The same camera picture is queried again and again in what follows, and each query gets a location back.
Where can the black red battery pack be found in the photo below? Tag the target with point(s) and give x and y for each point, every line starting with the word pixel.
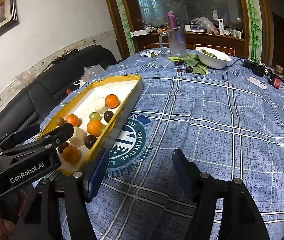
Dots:
pixel 275 80

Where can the medium orange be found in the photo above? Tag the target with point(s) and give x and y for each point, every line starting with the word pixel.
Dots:
pixel 73 119

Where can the white tall box on shelf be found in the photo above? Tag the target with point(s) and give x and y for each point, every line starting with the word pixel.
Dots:
pixel 221 26

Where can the green leafy vegetable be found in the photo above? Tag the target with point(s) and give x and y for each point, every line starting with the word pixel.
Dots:
pixel 191 60

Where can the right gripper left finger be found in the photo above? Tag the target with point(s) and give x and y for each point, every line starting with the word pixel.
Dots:
pixel 41 216

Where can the brown kiwi fruit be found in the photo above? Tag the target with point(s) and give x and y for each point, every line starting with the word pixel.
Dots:
pixel 59 121

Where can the blue plaid tablecloth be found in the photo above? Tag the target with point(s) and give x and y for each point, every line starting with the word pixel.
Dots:
pixel 223 123

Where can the wooden cabinet shelf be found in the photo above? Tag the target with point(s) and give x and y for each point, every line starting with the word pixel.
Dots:
pixel 227 44

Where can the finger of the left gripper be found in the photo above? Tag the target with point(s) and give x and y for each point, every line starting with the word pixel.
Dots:
pixel 9 141
pixel 59 135

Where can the white bowl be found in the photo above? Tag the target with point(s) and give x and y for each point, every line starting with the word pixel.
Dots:
pixel 212 58

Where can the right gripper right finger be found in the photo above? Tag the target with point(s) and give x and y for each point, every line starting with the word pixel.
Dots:
pixel 241 218

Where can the black sofa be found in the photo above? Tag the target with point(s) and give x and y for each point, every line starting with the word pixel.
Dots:
pixel 33 103

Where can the yellow rimmed white foam tray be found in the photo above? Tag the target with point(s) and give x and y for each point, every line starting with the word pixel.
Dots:
pixel 124 136

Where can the left hand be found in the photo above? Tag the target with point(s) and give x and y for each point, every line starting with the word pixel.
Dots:
pixel 11 208

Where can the pink thermos bottle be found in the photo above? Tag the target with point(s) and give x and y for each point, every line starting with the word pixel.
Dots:
pixel 171 19

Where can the large orange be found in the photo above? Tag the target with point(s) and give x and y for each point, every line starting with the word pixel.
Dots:
pixel 93 127

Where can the clear plastic bag on shelf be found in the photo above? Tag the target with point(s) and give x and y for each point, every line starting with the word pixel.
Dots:
pixel 203 24

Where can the clear plastic bag on sofa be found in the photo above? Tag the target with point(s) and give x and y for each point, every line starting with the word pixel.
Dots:
pixel 90 73

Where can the small mandarin orange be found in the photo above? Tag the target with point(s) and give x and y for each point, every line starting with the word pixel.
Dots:
pixel 71 155

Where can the white paper card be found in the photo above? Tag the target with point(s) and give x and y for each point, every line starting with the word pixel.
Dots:
pixel 257 83

